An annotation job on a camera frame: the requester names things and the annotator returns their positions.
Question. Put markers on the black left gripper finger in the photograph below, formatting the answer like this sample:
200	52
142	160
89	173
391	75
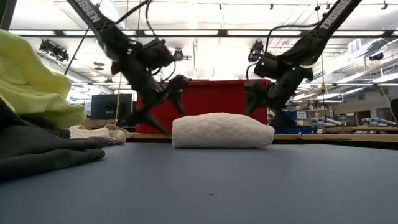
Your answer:
179	87
143	117

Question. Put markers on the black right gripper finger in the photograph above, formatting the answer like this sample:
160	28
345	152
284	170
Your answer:
283	119
257	91

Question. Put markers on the white textured towel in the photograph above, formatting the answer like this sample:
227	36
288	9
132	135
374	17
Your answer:
220	130

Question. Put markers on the dark grey sweatshirt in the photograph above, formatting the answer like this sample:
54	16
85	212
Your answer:
40	152

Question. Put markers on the yellow t-shirt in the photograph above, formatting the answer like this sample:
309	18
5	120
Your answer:
31	87

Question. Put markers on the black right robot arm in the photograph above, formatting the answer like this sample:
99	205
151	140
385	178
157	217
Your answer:
326	25

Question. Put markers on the blue shelf bin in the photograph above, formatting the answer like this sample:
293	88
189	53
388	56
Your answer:
299	114

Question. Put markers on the red plastic bin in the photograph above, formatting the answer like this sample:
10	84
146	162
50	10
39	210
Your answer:
211	96

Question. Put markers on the black computer monitor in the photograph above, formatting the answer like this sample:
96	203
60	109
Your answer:
109	107

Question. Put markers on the white garment with black print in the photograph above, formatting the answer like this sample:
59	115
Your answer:
90	132

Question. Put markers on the black dome ceiling fixture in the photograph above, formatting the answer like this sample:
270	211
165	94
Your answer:
376	56

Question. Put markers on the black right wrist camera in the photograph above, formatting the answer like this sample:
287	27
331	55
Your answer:
267	67

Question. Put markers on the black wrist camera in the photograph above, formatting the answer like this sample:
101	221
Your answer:
155	54
267	67

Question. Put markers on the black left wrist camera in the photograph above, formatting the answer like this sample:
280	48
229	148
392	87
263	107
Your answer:
155	54

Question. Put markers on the round black ceiling camera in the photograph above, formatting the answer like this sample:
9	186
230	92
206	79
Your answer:
178	55

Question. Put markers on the black hanging ceiling camera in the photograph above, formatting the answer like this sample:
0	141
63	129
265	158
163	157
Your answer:
256	48

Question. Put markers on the overhead frame light bar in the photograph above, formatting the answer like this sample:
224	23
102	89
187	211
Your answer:
222	32

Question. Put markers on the black ceiling camera cluster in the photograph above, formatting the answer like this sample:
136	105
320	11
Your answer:
54	51

